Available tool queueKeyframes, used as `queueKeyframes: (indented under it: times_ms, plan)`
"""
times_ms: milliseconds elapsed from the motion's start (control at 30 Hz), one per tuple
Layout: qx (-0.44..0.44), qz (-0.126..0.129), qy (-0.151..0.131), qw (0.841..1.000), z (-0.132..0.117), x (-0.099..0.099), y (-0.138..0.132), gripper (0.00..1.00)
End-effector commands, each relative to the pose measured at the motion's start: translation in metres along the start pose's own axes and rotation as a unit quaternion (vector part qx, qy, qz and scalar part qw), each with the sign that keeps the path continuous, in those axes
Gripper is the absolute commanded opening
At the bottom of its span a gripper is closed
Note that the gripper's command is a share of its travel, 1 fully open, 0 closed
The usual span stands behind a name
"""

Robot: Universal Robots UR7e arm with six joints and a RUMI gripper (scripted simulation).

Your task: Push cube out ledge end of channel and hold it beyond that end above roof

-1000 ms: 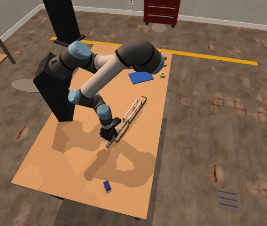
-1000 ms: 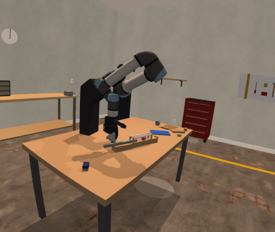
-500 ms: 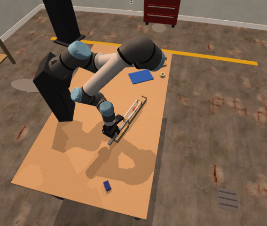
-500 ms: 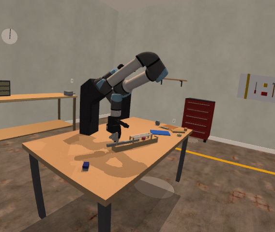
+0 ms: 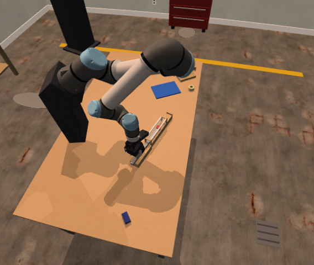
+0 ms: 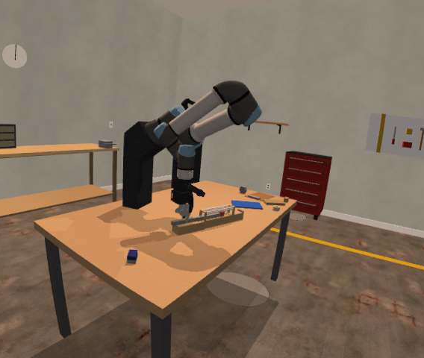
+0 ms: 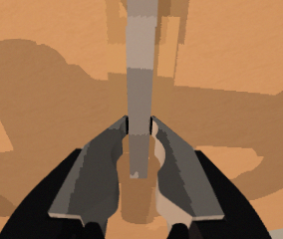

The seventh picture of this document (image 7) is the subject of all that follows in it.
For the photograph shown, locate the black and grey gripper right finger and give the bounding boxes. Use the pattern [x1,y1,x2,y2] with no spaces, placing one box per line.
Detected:
[149,116,272,239]

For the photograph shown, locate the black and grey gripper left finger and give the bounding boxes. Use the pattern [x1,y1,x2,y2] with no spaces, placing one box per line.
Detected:
[0,116,129,239]

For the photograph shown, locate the grey square stick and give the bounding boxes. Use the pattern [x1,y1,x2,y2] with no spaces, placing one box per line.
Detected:
[126,26,155,178]
[127,0,158,27]

